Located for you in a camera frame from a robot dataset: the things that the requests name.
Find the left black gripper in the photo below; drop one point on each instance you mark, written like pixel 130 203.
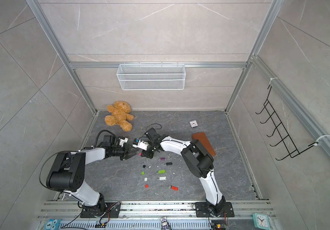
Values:
pixel 128 151

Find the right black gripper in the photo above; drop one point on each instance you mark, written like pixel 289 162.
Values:
pixel 147 154

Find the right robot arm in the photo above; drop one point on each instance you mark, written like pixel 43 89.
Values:
pixel 198 160

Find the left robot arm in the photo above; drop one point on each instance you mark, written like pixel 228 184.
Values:
pixel 67 174

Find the red usb drive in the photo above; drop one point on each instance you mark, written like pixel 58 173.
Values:
pixel 174 188

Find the small square pink-white packet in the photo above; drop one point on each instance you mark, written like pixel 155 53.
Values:
pixel 193 123

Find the brown teddy bear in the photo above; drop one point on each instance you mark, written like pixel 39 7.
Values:
pixel 120 115

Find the brown leather wallet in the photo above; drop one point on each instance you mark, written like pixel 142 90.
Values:
pixel 201 136

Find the small purple toy figure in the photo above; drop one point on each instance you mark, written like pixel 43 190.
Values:
pixel 164 224

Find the blue cartoon alarm clock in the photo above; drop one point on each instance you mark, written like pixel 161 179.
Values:
pixel 52 224

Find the teal alarm clock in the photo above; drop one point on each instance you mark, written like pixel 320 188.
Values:
pixel 261 221

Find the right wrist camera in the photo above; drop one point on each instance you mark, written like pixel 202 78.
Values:
pixel 138 143

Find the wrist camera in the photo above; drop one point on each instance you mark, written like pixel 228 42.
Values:
pixel 122 141
pixel 138 143

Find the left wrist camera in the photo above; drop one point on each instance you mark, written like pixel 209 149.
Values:
pixel 122 141

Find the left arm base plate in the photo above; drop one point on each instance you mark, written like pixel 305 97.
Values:
pixel 110 209

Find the white wire mesh basket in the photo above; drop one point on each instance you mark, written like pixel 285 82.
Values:
pixel 151 76

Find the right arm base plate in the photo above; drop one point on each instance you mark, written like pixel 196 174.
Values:
pixel 223 209

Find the black wire hook rack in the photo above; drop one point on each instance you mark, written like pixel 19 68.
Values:
pixel 280 130

